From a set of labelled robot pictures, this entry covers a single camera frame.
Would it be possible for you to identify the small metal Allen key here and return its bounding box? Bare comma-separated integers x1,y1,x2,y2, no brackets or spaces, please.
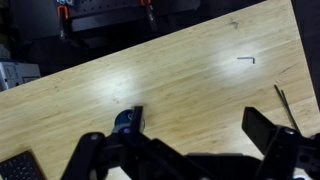
236,56,256,65

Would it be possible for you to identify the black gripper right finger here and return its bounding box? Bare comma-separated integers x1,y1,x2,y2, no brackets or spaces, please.
241,106,320,180

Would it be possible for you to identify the black computer keyboard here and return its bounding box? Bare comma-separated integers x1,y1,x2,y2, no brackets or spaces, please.
0,150,47,180

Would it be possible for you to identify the white equipment box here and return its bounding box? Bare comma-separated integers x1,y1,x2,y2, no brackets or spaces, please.
0,61,42,92

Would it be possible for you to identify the black orange bar clamp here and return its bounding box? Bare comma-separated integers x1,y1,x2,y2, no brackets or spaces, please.
139,0,159,33
55,5,76,46

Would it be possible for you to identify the blue plastic cup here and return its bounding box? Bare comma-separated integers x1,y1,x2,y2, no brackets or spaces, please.
114,108,146,135

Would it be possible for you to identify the black pegboard cart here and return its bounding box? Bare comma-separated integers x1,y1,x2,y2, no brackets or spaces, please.
9,0,201,41

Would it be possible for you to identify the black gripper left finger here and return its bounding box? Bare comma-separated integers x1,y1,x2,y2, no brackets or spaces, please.
61,105,188,180

